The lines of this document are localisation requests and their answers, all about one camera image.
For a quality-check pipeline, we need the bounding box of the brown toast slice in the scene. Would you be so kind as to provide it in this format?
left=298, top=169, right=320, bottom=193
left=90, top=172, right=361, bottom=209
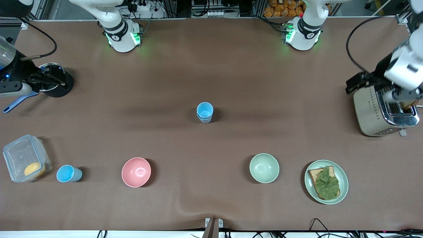
left=308, top=166, right=341, bottom=200

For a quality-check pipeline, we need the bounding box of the pale green bowl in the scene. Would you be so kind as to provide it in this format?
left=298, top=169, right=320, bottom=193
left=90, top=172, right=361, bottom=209
left=249, top=153, right=280, bottom=184

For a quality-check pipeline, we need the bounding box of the white power strip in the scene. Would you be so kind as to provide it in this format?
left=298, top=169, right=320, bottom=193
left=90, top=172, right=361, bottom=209
left=130, top=0, right=166, bottom=19

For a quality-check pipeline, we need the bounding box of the black looped floor cable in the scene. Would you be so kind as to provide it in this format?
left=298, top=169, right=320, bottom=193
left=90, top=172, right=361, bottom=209
left=309, top=218, right=331, bottom=238

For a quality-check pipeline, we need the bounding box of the green lettuce leaf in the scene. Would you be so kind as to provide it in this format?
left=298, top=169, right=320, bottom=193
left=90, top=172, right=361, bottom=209
left=313, top=166, right=340, bottom=200

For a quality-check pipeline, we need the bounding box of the silver toaster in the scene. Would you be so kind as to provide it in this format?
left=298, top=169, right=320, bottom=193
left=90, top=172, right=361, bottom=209
left=353, top=84, right=421, bottom=137

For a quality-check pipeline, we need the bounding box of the yellow round food piece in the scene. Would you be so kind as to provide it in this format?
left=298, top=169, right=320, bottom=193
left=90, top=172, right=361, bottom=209
left=24, top=162, right=46, bottom=178

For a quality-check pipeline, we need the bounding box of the brown table cover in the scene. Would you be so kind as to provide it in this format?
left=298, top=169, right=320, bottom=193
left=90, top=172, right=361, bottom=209
left=0, top=17, right=423, bottom=232

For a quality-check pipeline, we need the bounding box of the clear plastic lidded container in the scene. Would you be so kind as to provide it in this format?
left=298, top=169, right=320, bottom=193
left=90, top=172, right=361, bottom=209
left=3, top=134, right=53, bottom=183

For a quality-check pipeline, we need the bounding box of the bag of orange buns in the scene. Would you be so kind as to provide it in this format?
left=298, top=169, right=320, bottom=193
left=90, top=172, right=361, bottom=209
left=263, top=0, right=306, bottom=18

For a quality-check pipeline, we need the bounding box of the metal table clamp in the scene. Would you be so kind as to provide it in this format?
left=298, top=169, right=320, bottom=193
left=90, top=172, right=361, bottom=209
left=205, top=217, right=224, bottom=238

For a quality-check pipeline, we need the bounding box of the steel saucepan with blue handle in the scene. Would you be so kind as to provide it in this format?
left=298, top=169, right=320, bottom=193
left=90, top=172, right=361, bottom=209
left=3, top=62, right=75, bottom=114

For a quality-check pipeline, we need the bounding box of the pale green plate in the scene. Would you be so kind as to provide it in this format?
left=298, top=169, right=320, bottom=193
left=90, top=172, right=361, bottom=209
left=304, top=160, right=349, bottom=205

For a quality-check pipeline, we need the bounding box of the pink plastic bowl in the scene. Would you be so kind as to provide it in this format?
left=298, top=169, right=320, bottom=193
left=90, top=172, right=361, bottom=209
left=121, top=157, right=152, bottom=188

